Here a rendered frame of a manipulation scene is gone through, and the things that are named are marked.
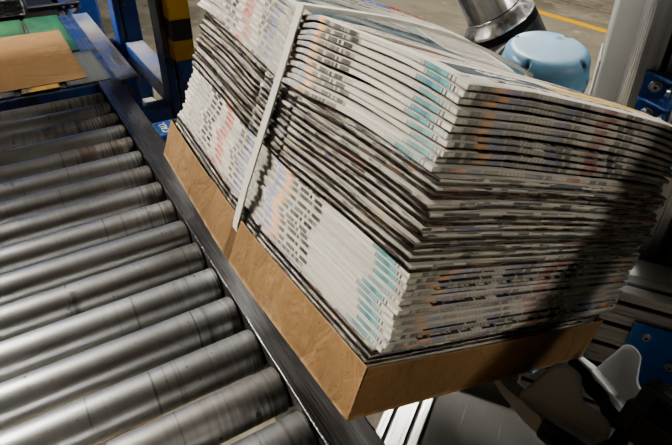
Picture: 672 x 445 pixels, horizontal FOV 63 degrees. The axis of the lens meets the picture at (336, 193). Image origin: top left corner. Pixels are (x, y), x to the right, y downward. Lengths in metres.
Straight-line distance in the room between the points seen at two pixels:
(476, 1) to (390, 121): 0.58
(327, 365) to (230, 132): 0.23
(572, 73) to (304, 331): 0.53
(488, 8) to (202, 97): 0.49
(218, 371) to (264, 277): 0.23
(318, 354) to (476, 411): 0.99
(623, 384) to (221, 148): 0.41
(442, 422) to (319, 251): 0.98
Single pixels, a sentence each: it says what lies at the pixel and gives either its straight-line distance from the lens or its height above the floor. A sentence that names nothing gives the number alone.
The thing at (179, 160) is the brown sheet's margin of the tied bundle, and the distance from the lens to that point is 0.60.
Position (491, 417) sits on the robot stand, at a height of 0.21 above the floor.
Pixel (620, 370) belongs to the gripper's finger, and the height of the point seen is 0.90.
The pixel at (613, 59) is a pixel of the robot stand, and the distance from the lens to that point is 1.23.
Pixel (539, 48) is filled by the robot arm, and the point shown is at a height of 1.05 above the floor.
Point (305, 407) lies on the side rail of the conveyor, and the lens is 0.60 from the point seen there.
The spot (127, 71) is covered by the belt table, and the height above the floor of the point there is 0.79.
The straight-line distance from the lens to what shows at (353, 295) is 0.36.
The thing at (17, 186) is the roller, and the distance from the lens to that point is 1.06.
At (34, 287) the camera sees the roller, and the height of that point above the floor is 0.79.
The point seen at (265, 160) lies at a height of 1.06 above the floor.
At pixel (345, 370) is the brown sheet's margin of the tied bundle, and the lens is 0.36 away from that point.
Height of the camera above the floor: 1.28
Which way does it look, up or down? 33 degrees down
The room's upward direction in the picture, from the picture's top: straight up
